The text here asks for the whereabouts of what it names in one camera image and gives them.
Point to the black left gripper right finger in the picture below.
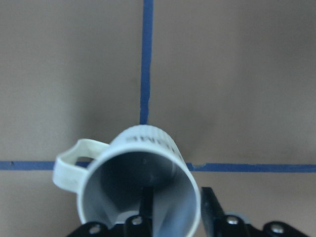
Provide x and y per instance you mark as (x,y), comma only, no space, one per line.
(216,222)

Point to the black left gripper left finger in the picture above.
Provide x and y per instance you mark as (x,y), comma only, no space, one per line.
(141,225)

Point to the white ribbed plastic mug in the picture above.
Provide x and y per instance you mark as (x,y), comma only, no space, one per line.
(109,179)

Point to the blue tape grid lines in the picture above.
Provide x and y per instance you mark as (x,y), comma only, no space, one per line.
(145,90)

